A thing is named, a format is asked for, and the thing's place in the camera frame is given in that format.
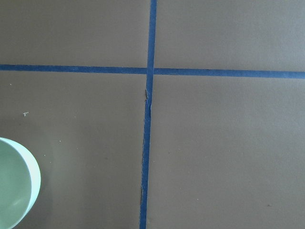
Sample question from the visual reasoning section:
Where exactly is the green bowl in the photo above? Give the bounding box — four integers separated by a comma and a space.
0, 137, 41, 229

